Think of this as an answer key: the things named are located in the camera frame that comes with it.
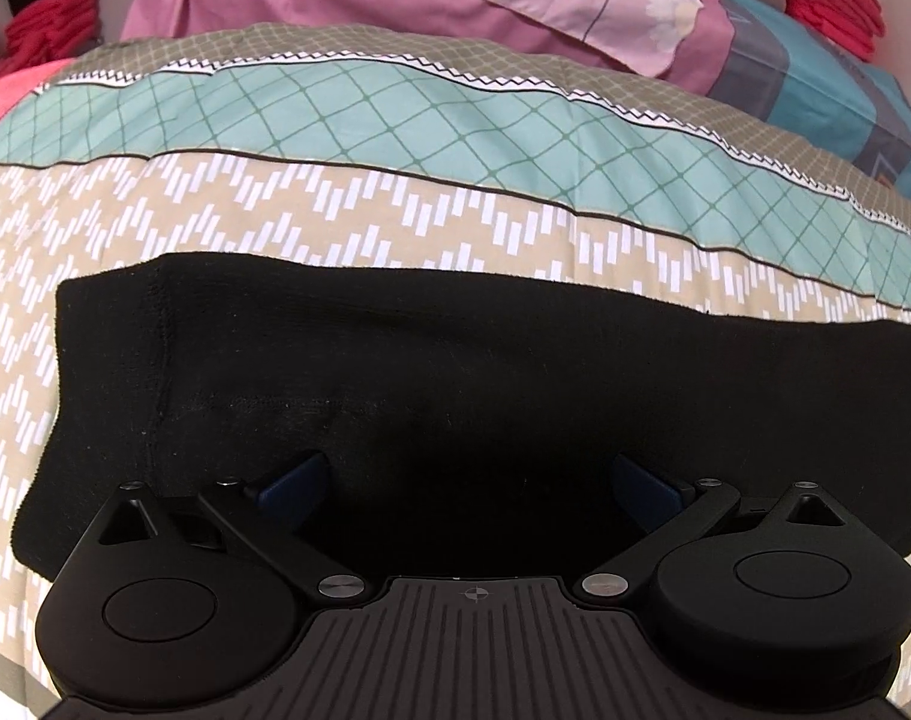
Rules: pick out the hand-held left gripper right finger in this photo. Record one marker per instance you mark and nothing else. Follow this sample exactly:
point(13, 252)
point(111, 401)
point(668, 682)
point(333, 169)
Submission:
point(642, 495)

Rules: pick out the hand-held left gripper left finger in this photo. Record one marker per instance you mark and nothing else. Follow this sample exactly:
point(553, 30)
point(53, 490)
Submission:
point(294, 491)

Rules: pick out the black pants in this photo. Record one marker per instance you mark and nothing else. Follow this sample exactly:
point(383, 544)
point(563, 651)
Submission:
point(463, 405)

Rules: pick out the patterned beige and teal bedspread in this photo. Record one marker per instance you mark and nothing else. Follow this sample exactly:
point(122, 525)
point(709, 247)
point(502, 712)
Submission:
point(350, 127)

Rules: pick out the blue and grey striped pillow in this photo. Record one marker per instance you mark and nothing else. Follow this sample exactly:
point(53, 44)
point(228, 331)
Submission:
point(830, 97)

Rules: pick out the pink blanket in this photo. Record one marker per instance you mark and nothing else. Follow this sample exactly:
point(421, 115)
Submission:
point(9, 101)

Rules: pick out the red clothes pile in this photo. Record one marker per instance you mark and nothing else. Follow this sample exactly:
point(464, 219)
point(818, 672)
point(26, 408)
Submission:
point(837, 4)
point(54, 26)

